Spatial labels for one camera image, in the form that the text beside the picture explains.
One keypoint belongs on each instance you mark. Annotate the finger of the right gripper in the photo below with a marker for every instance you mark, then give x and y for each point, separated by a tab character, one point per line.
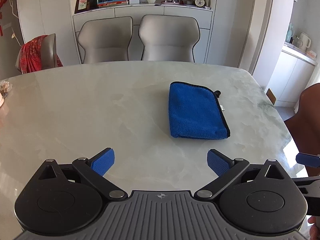
308	160

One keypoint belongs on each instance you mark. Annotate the white kettle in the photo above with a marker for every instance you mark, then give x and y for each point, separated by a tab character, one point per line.
302	41

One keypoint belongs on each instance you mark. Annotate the chair with red cloth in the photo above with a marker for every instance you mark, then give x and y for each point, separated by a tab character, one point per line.
38	54

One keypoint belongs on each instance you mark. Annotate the white kitchen counter cabinet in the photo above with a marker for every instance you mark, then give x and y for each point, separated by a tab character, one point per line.
291	75

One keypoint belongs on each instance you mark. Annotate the beige dining chair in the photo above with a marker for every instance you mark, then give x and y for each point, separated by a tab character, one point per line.
106	40
169	38

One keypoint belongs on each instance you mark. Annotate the person's right hand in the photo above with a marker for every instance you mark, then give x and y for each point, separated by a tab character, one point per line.
314	230

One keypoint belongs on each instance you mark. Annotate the right beige dining chair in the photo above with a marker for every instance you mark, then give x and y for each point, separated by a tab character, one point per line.
169	38

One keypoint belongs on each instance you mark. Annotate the blue and grey towel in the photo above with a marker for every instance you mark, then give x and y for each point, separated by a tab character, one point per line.
195	113

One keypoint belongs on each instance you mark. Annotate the stack of books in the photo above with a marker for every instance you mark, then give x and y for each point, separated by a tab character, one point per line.
112	3

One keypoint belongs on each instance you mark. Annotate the framed picture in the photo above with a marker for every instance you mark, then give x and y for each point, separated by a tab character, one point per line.
81	6

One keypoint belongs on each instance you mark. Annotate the left beige dining chair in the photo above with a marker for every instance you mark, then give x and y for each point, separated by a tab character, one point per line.
106	40

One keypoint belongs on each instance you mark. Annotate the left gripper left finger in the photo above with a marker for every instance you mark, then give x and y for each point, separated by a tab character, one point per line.
60	199

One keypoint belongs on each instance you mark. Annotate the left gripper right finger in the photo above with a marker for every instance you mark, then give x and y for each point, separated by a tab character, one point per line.
257	199

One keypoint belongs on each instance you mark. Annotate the alarm clock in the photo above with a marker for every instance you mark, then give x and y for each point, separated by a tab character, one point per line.
200	3

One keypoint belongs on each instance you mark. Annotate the brown leather chair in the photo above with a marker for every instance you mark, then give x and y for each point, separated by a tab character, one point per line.
304	126

